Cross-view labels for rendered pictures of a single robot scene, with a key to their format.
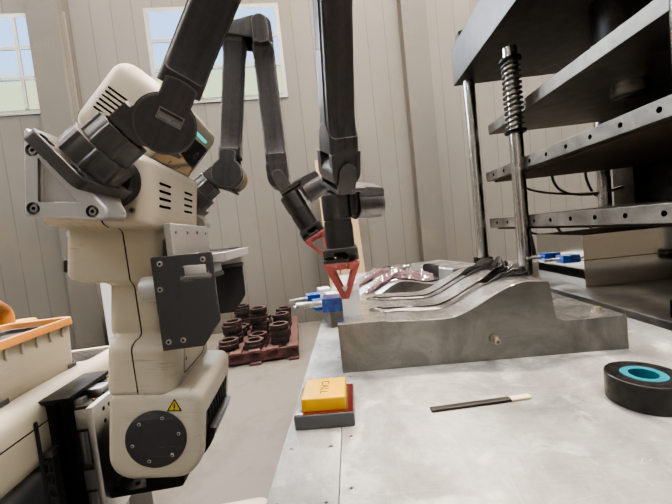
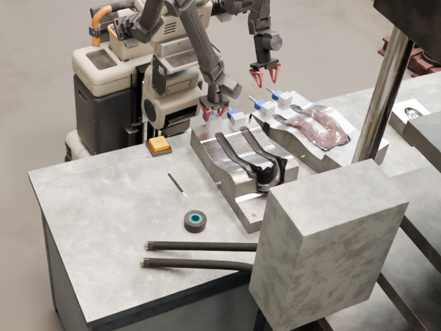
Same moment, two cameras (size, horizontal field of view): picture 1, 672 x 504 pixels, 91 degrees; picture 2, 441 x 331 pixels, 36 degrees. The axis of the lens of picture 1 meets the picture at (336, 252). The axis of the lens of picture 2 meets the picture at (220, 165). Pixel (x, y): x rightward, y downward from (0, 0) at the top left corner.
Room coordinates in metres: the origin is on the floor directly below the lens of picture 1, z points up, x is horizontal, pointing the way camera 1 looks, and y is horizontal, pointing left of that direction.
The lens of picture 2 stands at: (-0.42, -1.71, 2.57)
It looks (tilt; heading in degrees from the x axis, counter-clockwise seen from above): 43 degrees down; 56
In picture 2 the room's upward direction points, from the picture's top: 7 degrees clockwise
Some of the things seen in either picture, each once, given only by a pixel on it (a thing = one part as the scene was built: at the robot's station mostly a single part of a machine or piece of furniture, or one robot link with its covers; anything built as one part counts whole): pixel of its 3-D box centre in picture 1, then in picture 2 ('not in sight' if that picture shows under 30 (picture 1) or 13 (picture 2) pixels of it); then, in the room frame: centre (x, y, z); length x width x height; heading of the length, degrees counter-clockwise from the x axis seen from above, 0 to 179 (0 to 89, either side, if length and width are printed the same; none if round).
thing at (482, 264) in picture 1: (445, 284); (252, 152); (0.71, -0.23, 0.92); 0.35 x 0.16 x 0.09; 87
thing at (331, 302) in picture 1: (328, 303); (208, 115); (0.66, 0.03, 0.91); 0.13 x 0.05 x 0.05; 87
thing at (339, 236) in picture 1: (339, 238); (214, 94); (0.66, -0.01, 1.04); 0.10 x 0.07 x 0.07; 178
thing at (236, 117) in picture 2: not in sight; (232, 113); (0.78, 0.02, 0.89); 0.13 x 0.05 x 0.05; 86
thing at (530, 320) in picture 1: (456, 306); (250, 165); (0.70, -0.24, 0.87); 0.50 x 0.26 x 0.14; 87
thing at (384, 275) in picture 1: (393, 275); (317, 125); (1.05, -0.17, 0.90); 0.26 x 0.18 x 0.08; 104
